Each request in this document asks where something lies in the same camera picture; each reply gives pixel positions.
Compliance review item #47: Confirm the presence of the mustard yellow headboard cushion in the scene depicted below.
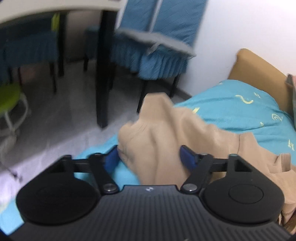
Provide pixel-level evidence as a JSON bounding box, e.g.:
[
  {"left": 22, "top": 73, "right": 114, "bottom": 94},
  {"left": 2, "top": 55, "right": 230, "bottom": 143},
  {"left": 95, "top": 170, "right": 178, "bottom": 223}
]
[{"left": 228, "top": 48, "right": 293, "bottom": 115}]

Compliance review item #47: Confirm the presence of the wooden dining table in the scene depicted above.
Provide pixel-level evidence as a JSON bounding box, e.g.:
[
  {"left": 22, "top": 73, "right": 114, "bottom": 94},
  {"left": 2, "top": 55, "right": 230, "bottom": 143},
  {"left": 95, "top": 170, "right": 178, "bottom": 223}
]
[{"left": 1, "top": 1, "right": 121, "bottom": 128}]

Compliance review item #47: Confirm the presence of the green stool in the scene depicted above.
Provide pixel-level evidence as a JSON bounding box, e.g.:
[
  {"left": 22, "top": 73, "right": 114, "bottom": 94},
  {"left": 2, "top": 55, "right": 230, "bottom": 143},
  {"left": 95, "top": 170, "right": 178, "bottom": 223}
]
[{"left": 0, "top": 82, "right": 31, "bottom": 140}]

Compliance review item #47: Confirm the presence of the blue covered chair near wall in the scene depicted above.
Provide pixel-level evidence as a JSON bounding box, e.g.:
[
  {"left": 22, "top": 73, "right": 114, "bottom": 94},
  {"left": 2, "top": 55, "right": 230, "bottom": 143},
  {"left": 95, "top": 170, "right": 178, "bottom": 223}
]
[{"left": 110, "top": 0, "right": 208, "bottom": 114}]

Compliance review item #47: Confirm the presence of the grey seat cushion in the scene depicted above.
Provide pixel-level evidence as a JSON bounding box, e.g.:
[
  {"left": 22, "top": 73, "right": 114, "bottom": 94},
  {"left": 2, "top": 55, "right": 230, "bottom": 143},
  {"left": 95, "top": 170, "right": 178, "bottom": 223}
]
[{"left": 115, "top": 28, "right": 196, "bottom": 58}]

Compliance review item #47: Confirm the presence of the tan t-shirt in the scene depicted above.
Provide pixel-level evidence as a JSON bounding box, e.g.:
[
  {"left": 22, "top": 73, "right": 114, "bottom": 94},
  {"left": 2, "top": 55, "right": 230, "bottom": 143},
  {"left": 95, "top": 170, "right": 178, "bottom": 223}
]
[{"left": 117, "top": 92, "right": 296, "bottom": 232}]

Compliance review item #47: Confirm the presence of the plaid beige pillow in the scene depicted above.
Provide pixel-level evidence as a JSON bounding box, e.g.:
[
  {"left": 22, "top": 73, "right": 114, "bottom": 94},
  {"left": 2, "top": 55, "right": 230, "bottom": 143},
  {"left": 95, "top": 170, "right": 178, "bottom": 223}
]
[{"left": 285, "top": 74, "right": 296, "bottom": 110}]

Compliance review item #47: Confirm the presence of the blue covered chair front left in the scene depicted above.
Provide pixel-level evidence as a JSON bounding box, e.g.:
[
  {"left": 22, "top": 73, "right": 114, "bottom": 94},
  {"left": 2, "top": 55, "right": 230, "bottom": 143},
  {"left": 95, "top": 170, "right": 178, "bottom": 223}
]
[{"left": 1, "top": 13, "right": 60, "bottom": 93}]

